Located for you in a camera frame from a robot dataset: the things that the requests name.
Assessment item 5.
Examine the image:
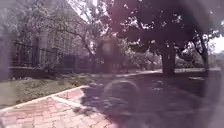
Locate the low wall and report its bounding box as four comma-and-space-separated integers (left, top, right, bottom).
9, 65, 94, 80

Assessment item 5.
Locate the bare-branched tree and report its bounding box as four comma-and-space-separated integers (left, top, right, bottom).
43, 0, 111, 74

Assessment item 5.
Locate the dark-trunked tree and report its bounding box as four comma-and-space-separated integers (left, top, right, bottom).
103, 0, 224, 78

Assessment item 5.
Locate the grey building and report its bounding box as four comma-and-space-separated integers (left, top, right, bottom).
9, 0, 98, 69

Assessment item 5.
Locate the red brick path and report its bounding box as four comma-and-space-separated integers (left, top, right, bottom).
0, 85, 118, 128

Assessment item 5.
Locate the grass patch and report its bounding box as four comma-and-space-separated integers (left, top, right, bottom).
0, 73, 101, 109

